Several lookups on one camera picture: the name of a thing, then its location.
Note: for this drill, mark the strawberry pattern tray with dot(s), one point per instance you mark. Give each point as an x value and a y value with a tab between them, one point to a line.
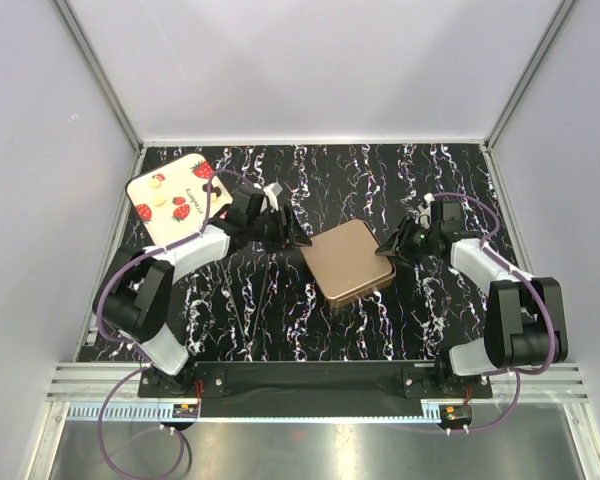
190	192

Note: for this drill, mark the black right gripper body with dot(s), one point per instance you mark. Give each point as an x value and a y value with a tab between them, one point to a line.
423	239

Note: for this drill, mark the metal tongs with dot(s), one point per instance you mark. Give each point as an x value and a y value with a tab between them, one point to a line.
246	276

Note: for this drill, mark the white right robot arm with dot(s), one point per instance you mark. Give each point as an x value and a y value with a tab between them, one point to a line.
525	328

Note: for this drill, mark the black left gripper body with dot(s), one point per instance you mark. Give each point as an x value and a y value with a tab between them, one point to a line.
265	228

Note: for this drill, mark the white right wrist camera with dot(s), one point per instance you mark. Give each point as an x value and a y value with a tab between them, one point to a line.
425	208

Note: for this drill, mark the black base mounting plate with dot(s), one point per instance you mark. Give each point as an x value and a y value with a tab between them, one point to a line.
283	390

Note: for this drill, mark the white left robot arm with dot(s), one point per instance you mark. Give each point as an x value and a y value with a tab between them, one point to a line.
134	296

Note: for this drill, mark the rose gold box lid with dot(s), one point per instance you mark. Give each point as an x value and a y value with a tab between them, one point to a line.
344	264

